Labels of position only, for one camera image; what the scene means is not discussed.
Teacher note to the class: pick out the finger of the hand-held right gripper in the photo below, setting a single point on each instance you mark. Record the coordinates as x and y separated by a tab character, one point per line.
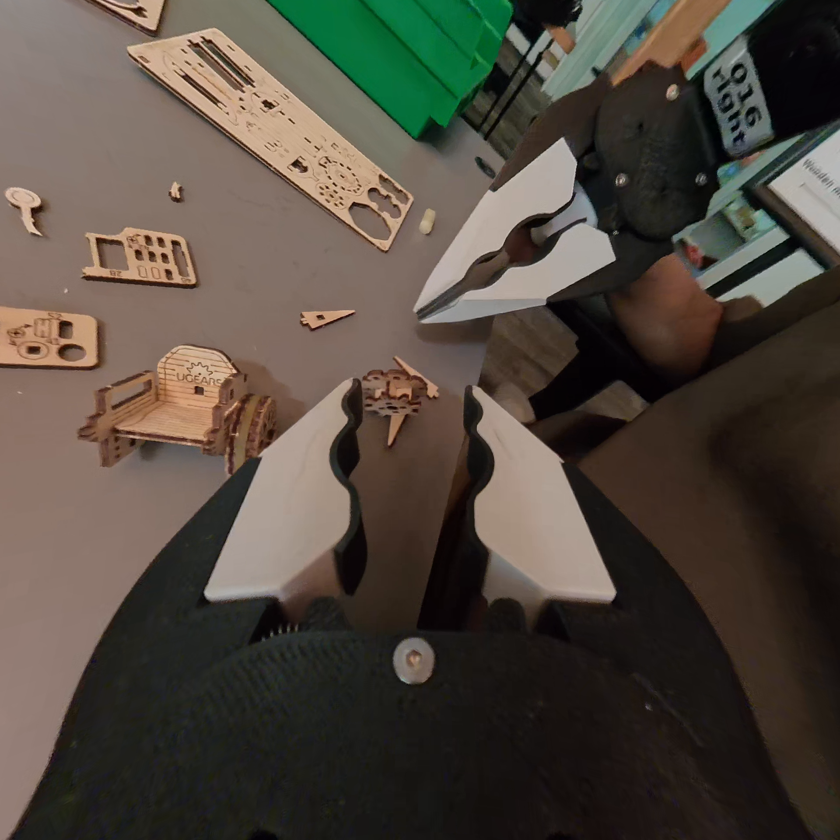
531	279
512	197

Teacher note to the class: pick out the green plastic bin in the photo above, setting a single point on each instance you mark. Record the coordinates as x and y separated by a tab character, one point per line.
394	52

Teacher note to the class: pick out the wooden key-shaped piece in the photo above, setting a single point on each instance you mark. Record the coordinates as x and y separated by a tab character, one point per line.
23	200

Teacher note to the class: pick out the wooden grid panel piece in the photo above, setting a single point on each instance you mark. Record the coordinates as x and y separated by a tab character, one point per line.
108	262

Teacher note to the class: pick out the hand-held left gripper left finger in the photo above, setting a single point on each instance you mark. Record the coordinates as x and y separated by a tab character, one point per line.
282	518

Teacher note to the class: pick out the person's right hand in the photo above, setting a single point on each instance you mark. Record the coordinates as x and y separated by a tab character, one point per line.
663	315

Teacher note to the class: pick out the small white wax piece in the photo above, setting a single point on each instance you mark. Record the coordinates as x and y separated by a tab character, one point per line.
428	222

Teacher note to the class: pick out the small wooden gear assembly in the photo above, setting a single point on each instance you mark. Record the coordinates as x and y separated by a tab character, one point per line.
394	394

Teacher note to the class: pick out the wooden cart seat model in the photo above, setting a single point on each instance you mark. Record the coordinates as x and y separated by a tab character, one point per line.
184	407

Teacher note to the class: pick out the wooden triangular piece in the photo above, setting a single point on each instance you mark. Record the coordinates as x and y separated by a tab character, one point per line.
331	317

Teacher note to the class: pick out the person's brown trouser leg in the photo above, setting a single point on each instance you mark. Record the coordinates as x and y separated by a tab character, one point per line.
722	499

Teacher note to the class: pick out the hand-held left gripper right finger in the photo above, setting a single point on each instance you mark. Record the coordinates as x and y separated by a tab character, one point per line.
535	531

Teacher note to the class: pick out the wooden sheet with round holes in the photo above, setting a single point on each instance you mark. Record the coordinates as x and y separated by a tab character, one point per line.
134	12

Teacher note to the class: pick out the grey desk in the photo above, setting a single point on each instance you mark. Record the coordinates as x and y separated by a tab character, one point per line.
98	131

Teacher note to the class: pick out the long wooden parts sheet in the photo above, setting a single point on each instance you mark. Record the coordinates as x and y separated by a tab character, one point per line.
262	124

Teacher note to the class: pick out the wooden board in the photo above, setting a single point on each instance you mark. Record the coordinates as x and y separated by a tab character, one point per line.
669	33

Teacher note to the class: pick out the wooden card with cutouts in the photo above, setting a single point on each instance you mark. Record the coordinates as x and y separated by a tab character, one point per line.
82	341

